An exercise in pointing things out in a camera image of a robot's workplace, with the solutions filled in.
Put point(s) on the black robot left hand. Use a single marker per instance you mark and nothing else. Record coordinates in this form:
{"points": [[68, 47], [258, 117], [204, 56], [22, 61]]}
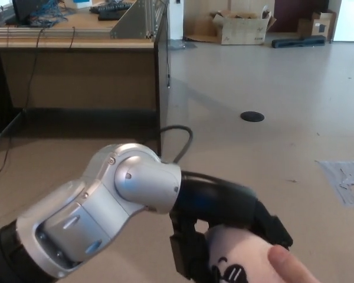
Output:
{"points": [[218, 200]]}

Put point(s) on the person's bare hand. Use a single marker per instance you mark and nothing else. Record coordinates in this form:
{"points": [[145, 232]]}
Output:
{"points": [[292, 268]]}

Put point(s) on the pink plush dumpling with sunglasses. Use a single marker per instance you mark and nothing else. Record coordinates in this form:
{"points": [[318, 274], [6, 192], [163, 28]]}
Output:
{"points": [[242, 247]]}

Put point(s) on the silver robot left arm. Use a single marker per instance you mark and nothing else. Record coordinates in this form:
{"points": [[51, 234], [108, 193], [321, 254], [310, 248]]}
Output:
{"points": [[106, 200]]}

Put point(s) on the black round floor cap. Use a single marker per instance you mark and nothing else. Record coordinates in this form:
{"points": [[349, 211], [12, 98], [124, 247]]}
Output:
{"points": [[252, 116]]}

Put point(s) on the grey tape floor patch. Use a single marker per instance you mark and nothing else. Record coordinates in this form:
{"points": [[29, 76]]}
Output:
{"points": [[345, 179]]}

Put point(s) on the large open cardboard box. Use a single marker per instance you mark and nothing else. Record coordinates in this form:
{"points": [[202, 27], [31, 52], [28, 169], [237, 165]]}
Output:
{"points": [[243, 31]]}

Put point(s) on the long black foam block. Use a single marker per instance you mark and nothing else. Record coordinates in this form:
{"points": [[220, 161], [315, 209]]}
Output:
{"points": [[298, 42]]}

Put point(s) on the wooden desk with dark panels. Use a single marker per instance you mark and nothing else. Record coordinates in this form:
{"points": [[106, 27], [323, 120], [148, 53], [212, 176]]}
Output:
{"points": [[76, 76]]}

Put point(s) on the small cardboard box with label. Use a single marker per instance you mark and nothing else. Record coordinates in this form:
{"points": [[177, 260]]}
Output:
{"points": [[315, 26]]}

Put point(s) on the flat black device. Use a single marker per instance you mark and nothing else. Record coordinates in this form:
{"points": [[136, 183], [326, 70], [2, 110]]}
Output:
{"points": [[109, 16]]}

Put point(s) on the black keyboard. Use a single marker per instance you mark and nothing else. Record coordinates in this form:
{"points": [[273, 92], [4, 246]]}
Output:
{"points": [[110, 7]]}

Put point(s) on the white cabinet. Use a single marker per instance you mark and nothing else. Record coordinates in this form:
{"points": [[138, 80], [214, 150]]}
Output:
{"points": [[351, 19]]}

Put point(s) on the white and blue box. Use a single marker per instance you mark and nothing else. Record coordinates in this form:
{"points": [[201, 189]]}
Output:
{"points": [[82, 2]]}

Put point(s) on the black monitor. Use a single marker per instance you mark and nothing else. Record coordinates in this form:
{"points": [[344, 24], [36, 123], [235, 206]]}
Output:
{"points": [[25, 9]]}

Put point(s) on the grey metal parts rack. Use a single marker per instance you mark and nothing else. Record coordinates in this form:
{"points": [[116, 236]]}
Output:
{"points": [[0, 17]]}

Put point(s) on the triangular grey metal bracket frame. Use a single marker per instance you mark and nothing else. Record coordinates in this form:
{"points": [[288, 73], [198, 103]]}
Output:
{"points": [[129, 25]]}

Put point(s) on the aluminium extrusion rail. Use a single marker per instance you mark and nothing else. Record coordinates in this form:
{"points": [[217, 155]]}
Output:
{"points": [[47, 32]]}

